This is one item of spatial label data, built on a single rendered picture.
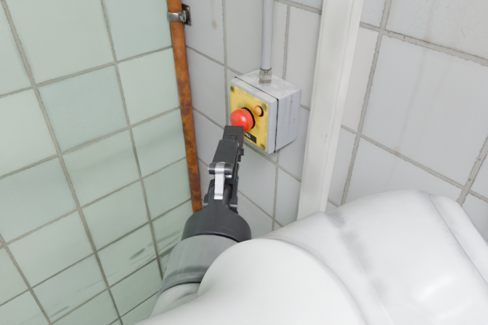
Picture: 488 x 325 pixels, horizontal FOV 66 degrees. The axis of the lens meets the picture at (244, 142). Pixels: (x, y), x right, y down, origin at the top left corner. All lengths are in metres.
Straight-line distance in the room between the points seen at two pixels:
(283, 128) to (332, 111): 0.09
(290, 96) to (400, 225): 0.42
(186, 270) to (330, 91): 0.32
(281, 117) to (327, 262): 0.43
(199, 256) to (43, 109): 0.51
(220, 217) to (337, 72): 0.26
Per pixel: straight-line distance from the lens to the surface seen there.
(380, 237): 0.18
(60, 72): 0.76
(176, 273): 0.36
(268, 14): 0.56
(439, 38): 0.47
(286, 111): 0.59
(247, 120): 0.58
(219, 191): 0.42
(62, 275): 1.04
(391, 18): 0.49
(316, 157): 0.61
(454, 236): 0.19
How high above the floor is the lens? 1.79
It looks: 36 degrees down
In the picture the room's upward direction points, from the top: straight up
